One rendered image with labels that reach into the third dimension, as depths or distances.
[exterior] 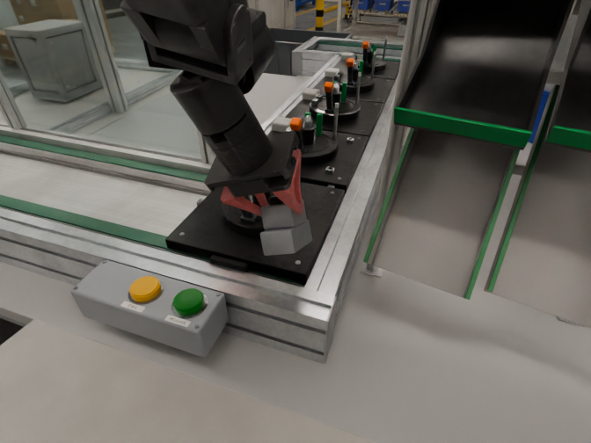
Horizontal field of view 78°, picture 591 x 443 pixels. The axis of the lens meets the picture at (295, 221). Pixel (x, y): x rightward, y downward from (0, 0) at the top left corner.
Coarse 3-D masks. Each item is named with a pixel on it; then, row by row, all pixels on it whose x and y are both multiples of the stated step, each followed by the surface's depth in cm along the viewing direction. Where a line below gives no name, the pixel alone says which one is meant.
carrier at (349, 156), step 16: (336, 112) 79; (272, 128) 92; (288, 128) 84; (304, 128) 79; (320, 128) 83; (336, 128) 81; (304, 144) 81; (320, 144) 81; (336, 144) 81; (352, 144) 86; (304, 160) 77; (320, 160) 78; (336, 160) 79; (352, 160) 79; (304, 176) 74; (320, 176) 74; (336, 176) 74; (352, 176) 76
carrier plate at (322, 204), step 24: (216, 192) 69; (312, 192) 69; (336, 192) 69; (192, 216) 63; (216, 216) 63; (312, 216) 63; (168, 240) 58; (192, 240) 58; (216, 240) 58; (240, 240) 58; (312, 240) 58; (264, 264) 54; (288, 264) 54; (312, 264) 55
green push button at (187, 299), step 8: (192, 288) 50; (176, 296) 49; (184, 296) 49; (192, 296) 49; (200, 296) 49; (176, 304) 48; (184, 304) 48; (192, 304) 48; (200, 304) 48; (184, 312) 47; (192, 312) 47
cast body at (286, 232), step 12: (276, 204) 45; (264, 216) 46; (276, 216) 45; (288, 216) 44; (300, 216) 46; (264, 228) 46; (276, 228) 46; (288, 228) 45; (300, 228) 46; (264, 240) 45; (276, 240) 44; (288, 240) 44; (300, 240) 46; (264, 252) 45; (276, 252) 45; (288, 252) 44
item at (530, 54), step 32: (448, 0) 45; (480, 0) 48; (512, 0) 46; (544, 0) 45; (448, 32) 46; (480, 32) 45; (512, 32) 44; (544, 32) 43; (416, 64) 41; (448, 64) 43; (480, 64) 42; (512, 64) 41; (544, 64) 40; (416, 96) 42; (448, 96) 41; (480, 96) 40; (512, 96) 39; (416, 128) 40; (448, 128) 38; (480, 128) 36; (512, 128) 34
